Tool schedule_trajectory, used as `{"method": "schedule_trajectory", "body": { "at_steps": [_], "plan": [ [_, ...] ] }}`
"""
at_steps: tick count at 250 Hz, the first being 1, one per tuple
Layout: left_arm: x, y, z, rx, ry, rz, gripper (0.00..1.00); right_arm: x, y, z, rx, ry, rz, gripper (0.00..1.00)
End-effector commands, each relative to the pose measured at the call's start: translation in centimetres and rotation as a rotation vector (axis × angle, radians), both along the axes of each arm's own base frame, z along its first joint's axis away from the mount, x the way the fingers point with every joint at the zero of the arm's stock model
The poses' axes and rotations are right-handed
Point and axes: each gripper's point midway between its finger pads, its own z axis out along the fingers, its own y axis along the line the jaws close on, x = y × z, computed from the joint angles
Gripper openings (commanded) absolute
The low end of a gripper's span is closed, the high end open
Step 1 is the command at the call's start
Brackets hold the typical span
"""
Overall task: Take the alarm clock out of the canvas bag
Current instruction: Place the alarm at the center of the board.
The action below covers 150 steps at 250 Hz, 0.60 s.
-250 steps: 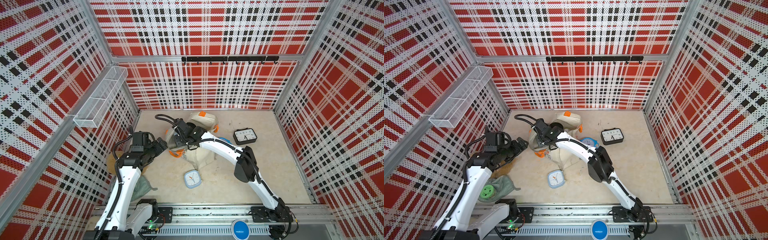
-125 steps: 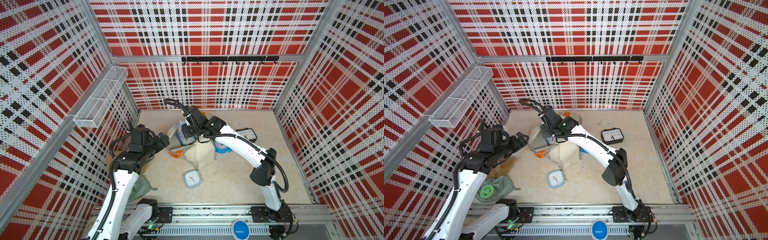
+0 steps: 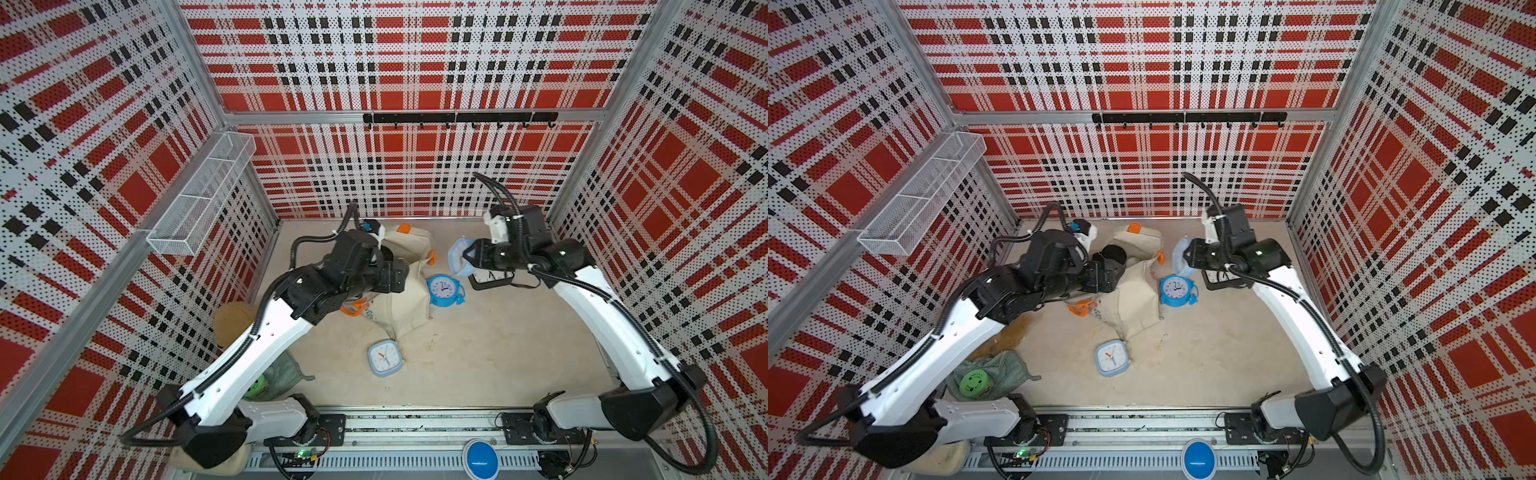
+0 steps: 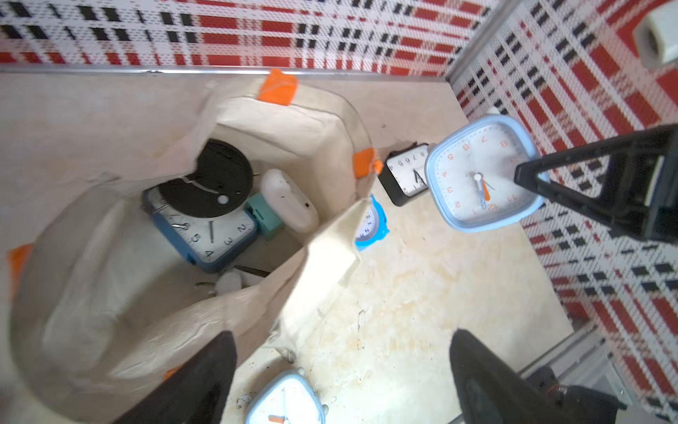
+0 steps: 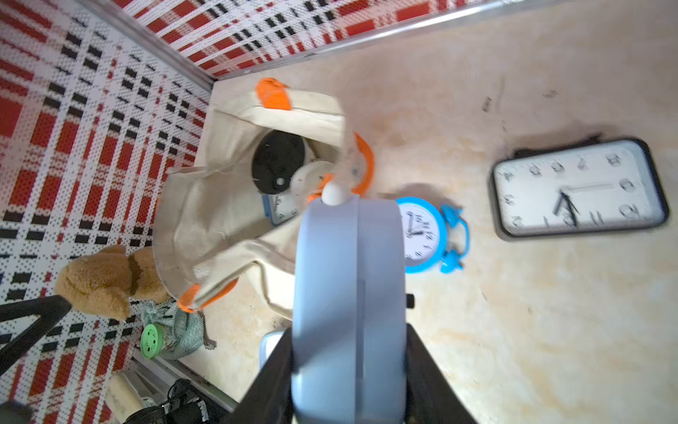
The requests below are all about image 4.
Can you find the teal small clock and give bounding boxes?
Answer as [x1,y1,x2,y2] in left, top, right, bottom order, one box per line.
[246,194,284,240]

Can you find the white oval clock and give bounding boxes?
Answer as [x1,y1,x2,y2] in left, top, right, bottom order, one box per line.
[261,169,320,234]

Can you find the black and white round clock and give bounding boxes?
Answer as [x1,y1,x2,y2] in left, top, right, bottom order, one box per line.
[158,139,254,218]

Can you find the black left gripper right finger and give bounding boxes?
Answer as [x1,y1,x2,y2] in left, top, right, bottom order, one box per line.
[450,330,572,423]

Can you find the black rectangular alarm clock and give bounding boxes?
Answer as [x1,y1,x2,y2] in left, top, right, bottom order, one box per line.
[379,142,429,207]

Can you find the beige canvas bag orange handles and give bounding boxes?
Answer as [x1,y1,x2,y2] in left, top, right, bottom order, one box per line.
[9,77,374,422]

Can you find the light blue square alarm clock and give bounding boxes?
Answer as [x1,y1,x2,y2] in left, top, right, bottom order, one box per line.
[245,369,328,424]

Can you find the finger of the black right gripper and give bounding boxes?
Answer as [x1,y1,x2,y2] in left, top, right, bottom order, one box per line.
[515,124,677,244]

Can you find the blue round twin-bell alarm clock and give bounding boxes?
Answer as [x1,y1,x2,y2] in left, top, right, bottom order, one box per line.
[355,195,389,251]

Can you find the dark blue square alarm clock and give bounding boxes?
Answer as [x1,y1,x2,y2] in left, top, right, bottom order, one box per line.
[142,187,259,274]

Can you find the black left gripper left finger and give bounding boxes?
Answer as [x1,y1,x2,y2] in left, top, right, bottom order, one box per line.
[116,331,238,423]

